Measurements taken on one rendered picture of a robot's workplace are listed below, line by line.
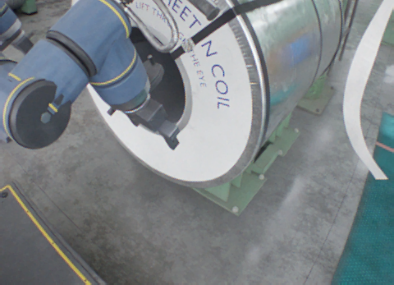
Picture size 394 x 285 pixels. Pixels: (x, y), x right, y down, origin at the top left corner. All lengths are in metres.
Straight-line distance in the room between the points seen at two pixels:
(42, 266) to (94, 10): 1.04
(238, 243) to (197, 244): 0.23
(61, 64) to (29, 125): 0.10
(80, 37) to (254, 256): 1.40
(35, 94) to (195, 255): 1.31
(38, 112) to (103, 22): 0.17
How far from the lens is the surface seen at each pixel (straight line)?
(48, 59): 0.44
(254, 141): 1.07
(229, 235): 1.65
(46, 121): 0.43
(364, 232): 1.94
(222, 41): 0.96
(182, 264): 1.55
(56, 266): 1.27
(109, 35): 0.47
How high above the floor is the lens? 1.42
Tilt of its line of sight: 41 degrees down
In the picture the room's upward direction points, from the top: 2 degrees clockwise
